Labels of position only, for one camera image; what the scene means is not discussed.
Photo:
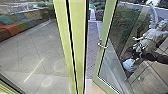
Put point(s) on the green garden shrubs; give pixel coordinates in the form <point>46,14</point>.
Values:
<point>128,21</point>

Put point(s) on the multicolour outdoor sofa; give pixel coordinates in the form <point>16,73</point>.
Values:
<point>13,26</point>

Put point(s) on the white garden statue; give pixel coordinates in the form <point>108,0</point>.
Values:
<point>148,36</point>

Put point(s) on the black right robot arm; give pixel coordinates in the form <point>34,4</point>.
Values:
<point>158,57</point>

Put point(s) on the green framed glass door wall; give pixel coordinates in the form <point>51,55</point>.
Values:
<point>78,40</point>

